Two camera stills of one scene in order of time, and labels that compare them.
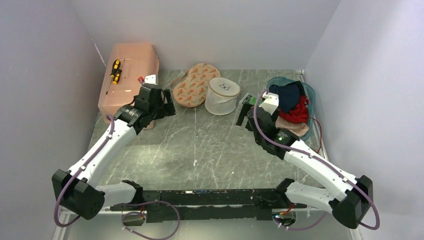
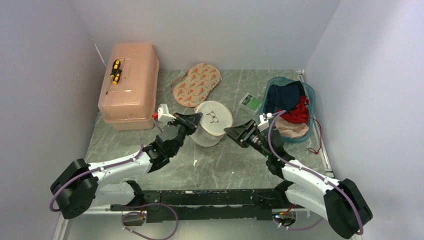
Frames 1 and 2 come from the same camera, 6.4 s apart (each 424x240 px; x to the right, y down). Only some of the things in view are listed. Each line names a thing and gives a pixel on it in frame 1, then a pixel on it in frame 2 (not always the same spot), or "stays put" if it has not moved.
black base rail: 228,205 stays put
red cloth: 298,114 stays put
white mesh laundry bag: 221,97 to 216,117
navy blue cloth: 289,95 stays put
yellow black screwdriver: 116,65 stays put
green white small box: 250,99 stays put
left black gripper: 169,109 to 191,121
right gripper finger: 243,114 to 238,132
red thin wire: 321,133 stays put
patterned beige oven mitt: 190,90 stays put
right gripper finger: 251,124 to 244,143
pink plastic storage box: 127,62 stays put
